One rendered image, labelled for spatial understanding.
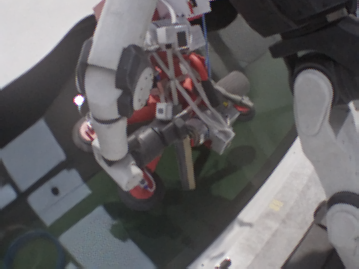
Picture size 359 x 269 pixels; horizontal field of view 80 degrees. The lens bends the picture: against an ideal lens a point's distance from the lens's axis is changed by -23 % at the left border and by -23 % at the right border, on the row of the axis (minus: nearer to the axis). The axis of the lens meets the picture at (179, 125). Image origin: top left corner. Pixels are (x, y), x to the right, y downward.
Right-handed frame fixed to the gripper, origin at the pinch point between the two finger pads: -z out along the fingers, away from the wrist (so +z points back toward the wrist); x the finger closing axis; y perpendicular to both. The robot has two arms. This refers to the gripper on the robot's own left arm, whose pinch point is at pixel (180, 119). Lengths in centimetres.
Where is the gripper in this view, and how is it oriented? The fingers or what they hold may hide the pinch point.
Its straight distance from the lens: 77.5
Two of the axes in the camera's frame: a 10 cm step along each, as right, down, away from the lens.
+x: 6.6, 1.1, -7.4
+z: -6.8, 5.0, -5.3
